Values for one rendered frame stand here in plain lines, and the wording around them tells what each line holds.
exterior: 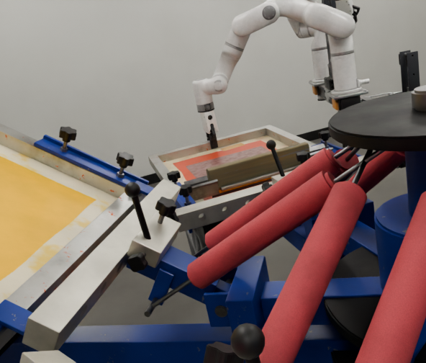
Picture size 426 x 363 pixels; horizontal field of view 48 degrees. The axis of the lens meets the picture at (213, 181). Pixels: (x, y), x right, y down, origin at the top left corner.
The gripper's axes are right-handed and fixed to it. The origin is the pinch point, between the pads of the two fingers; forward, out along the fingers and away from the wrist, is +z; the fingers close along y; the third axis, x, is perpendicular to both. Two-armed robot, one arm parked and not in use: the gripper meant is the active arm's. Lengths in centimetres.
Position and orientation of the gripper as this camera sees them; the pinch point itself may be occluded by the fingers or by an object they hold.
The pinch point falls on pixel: (212, 142)
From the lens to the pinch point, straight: 213.5
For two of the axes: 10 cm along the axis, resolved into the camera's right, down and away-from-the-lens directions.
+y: -2.8, -2.8, 9.2
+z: 1.9, 9.2, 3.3
